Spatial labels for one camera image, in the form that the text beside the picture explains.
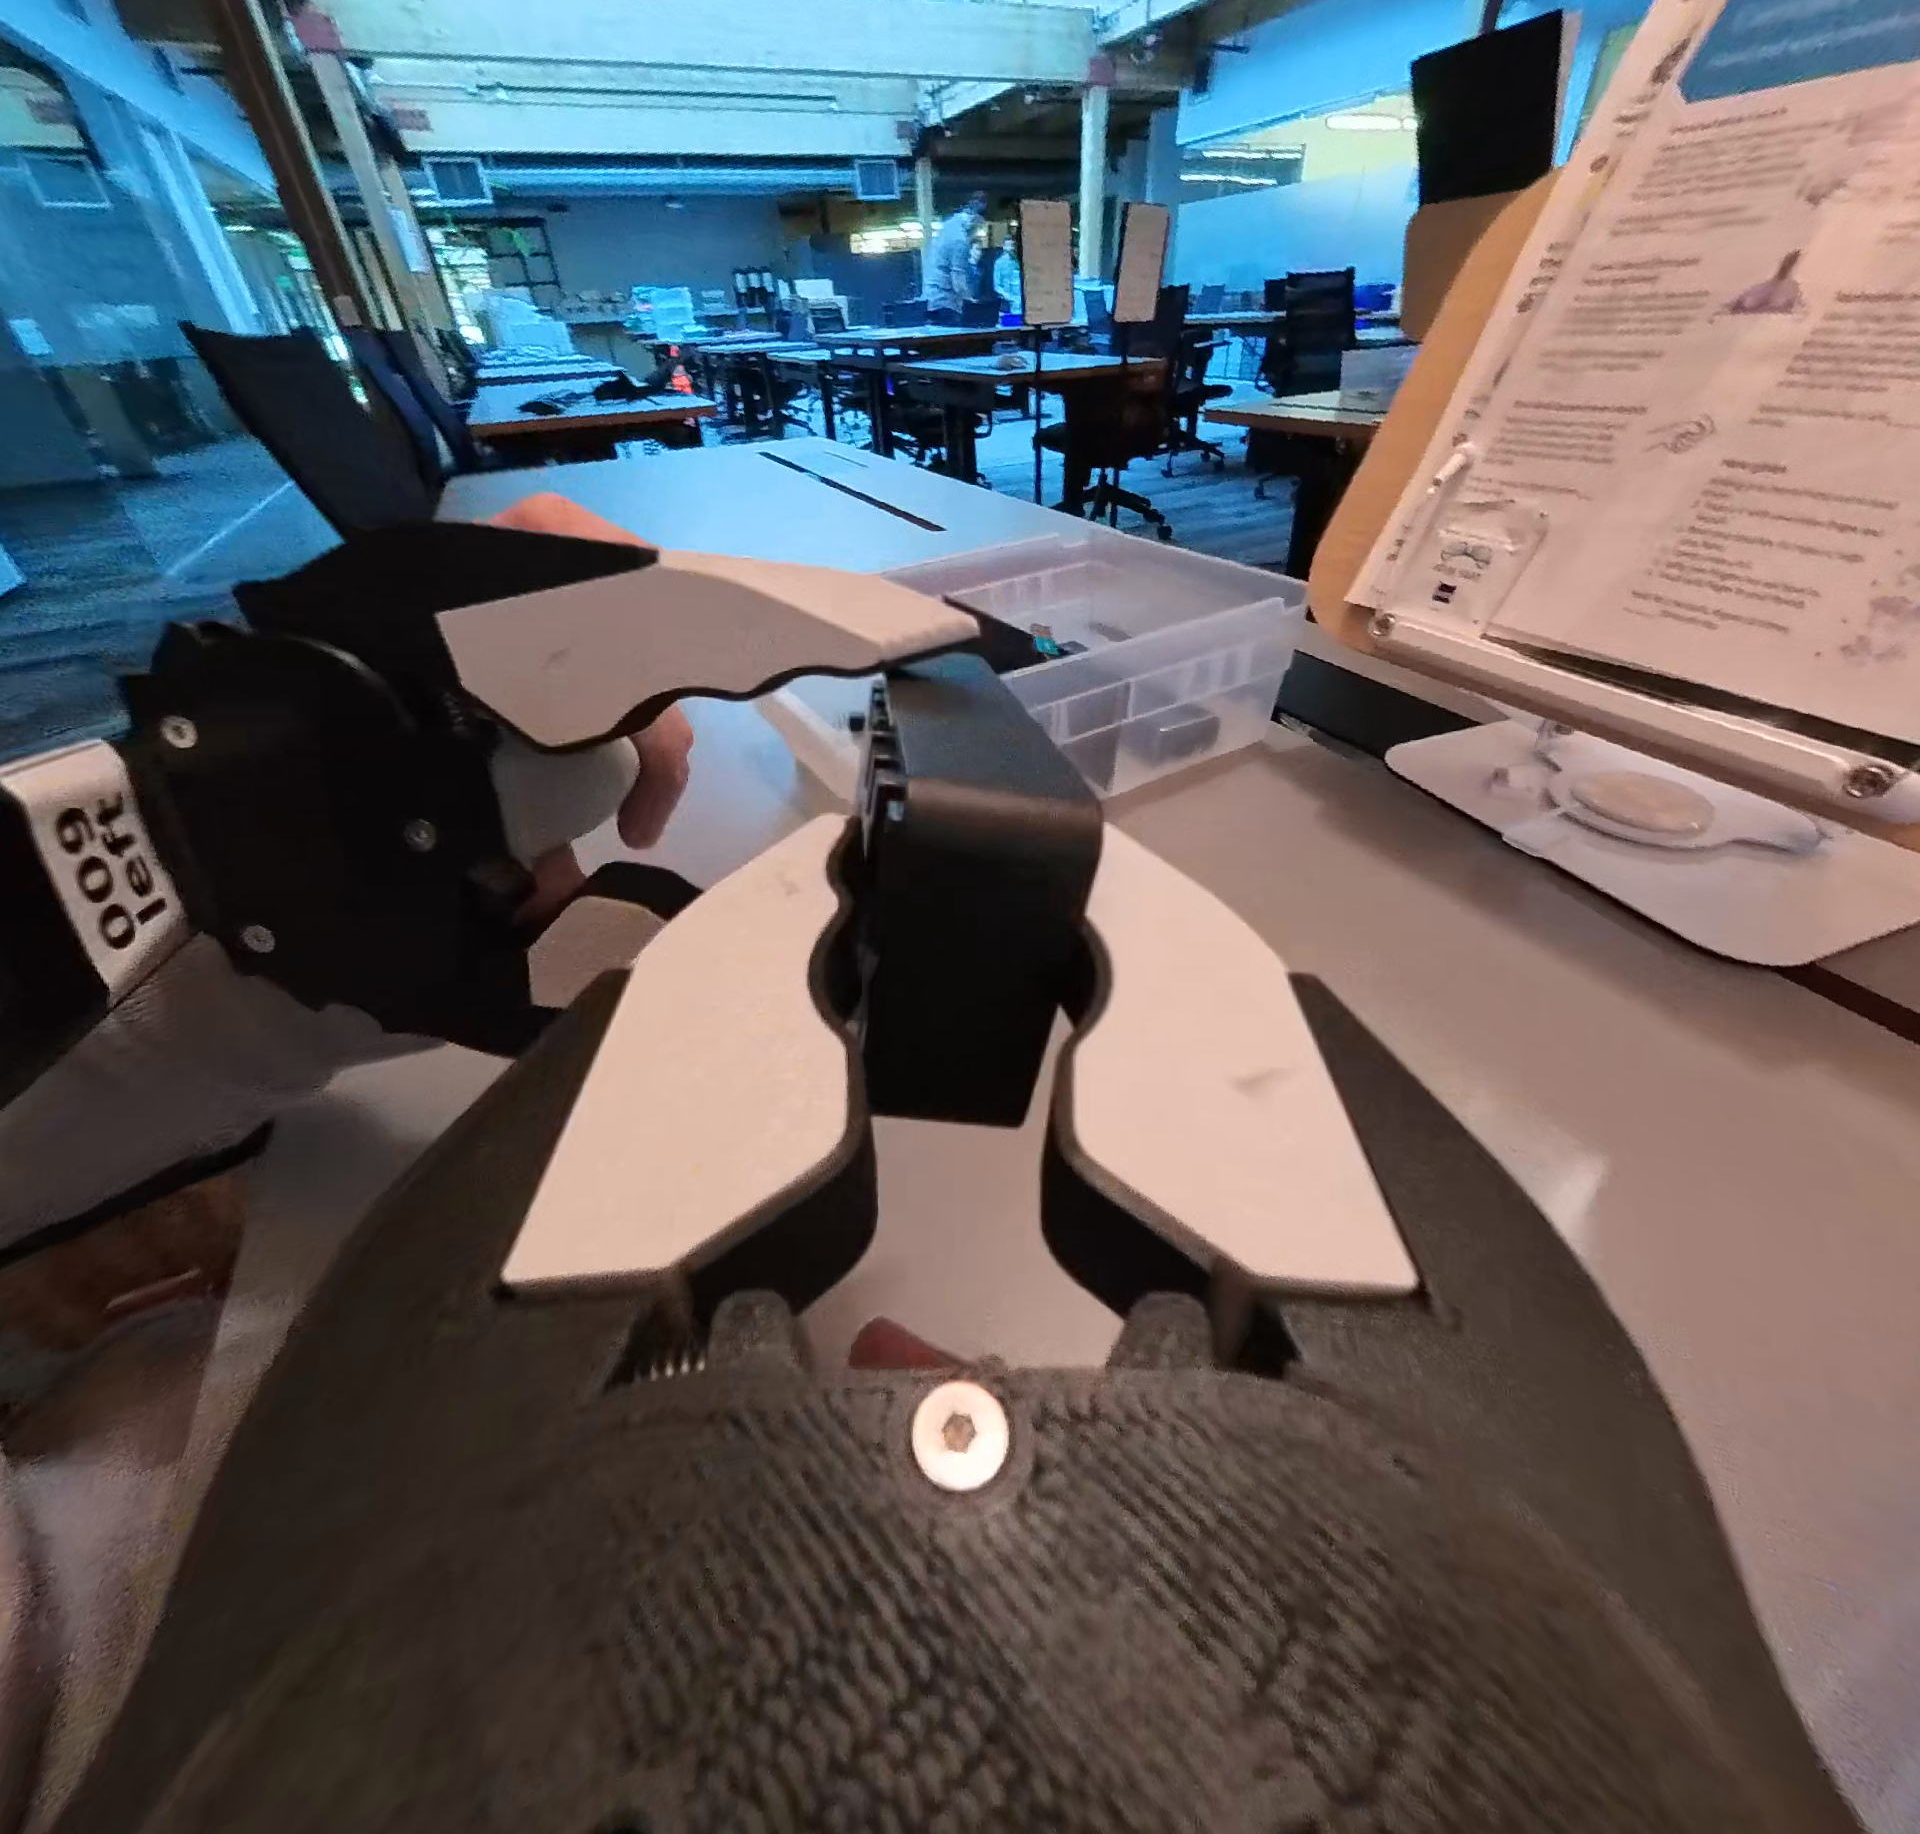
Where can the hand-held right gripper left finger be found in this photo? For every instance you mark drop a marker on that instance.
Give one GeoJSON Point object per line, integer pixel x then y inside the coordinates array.
{"type": "Point", "coordinates": [703, 1084]}

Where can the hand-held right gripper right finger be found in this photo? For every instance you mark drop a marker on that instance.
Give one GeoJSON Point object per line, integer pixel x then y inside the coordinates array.
{"type": "Point", "coordinates": [1215, 1098]}

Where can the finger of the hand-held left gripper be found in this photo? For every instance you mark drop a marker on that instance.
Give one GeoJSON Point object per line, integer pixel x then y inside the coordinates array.
{"type": "Point", "coordinates": [677, 632]}

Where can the black plastic block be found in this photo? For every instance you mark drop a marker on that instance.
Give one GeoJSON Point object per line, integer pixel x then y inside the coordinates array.
{"type": "Point", "coordinates": [977, 932]}

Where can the clear plastic storage box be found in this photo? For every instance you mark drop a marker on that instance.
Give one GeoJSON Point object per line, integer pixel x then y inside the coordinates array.
{"type": "Point", "coordinates": [1200, 621]}

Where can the person's left hand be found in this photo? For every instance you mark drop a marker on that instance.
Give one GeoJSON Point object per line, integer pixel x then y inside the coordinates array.
{"type": "Point", "coordinates": [661, 777]}

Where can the wooden work table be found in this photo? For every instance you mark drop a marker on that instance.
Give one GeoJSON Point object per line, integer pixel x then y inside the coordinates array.
{"type": "Point", "coordinates": [599, 415]}
{"type": "Point", "coordinates": [1306, 415]}
{"type": "Point", "coordinates": [990, 373]}

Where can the black office chair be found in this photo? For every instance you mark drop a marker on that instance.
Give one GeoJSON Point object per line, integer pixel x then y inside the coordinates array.
{"type": "Point", "coordinates": [1307, 336]}
{"type": "Point", "coordinates": [1120, 424]}

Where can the white board on stand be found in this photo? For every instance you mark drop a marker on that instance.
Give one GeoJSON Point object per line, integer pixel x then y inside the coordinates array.
{"type": "Point", "coordinates": [1140, 260]}
{"type": "Point", "coordinates": [1046, 260]}

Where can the brown cardboard board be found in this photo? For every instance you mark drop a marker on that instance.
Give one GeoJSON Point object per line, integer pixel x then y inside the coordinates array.
{"type": "Point", "coordinates": [1425, 362]}

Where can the printed paper sheet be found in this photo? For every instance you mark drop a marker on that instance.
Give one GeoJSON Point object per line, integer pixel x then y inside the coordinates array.
{"type": "Point", "coordinates": [1770, 362]}

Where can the black flat panel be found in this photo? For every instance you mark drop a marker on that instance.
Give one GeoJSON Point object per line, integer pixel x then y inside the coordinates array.
{"type": "Point", "coordinates": [1483, 110]}

